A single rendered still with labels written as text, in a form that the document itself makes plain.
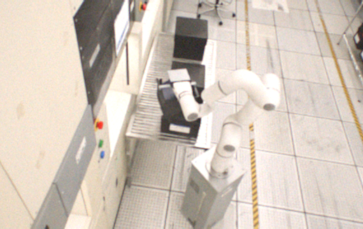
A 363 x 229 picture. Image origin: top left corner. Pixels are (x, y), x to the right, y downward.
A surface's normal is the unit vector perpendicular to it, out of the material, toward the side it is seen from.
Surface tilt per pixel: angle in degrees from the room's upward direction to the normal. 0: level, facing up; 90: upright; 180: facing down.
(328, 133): 0
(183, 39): 90
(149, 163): 0
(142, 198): 0
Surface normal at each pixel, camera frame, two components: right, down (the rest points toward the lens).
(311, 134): 0.11, -0.66
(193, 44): -0.04, 0.74
